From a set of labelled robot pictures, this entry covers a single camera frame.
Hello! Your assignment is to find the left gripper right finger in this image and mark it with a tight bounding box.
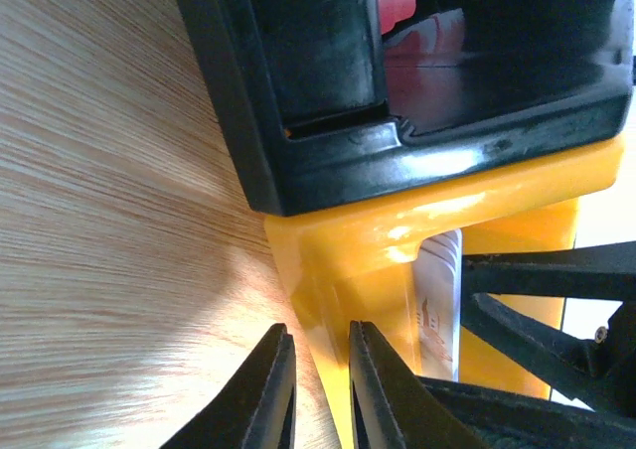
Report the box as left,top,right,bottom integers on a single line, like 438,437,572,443
349,321,487,448

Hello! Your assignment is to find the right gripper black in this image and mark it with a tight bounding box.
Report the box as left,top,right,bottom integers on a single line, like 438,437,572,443
461,241,635,414

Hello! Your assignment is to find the white pink card stack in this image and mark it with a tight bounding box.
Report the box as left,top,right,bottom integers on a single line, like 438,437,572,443
412,229,462,381

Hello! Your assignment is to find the yellow plastic bin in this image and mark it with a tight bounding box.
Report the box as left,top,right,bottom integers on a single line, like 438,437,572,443
264,136,626,448

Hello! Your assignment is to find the black bin with red cards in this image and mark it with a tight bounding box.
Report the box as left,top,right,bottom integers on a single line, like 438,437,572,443
176,0,634,217

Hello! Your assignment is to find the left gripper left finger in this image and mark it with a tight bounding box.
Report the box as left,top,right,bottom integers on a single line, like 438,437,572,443
163,323,296,449

